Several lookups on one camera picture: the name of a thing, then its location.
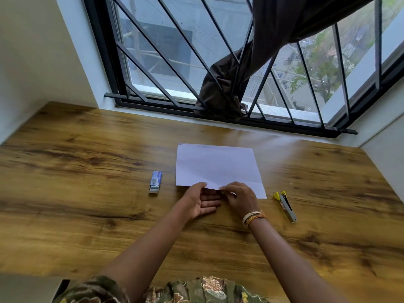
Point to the person's left hand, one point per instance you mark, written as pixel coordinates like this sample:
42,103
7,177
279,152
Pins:
195,201

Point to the person's right hand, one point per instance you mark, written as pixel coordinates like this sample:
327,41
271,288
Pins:
240,197

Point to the person's left middle finger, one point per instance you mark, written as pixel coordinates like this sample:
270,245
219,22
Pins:
212,198

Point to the person's right thumb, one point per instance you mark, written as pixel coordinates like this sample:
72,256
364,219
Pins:
229,194

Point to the person's left thumb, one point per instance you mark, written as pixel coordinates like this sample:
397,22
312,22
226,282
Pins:
199,187

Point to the person's left little finger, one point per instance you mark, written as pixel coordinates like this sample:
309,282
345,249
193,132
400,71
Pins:
206,210

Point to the white paper sheet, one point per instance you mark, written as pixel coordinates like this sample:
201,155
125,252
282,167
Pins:
217,165

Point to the person's right forearm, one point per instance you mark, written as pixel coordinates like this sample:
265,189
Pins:
292,268

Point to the person's left forearm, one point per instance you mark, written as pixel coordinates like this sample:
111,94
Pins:
142,260

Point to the blue staple box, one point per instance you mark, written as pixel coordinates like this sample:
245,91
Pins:
155,182

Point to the yellow and grey stapler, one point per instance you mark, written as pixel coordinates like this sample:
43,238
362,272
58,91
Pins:
285,206

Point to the green patterned shirt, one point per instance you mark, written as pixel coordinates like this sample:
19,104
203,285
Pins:
164,290

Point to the black window grille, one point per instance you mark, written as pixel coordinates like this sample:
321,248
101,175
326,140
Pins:
221,91

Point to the dark brown curtain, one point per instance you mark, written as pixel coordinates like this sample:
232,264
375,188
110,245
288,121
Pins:
252,56

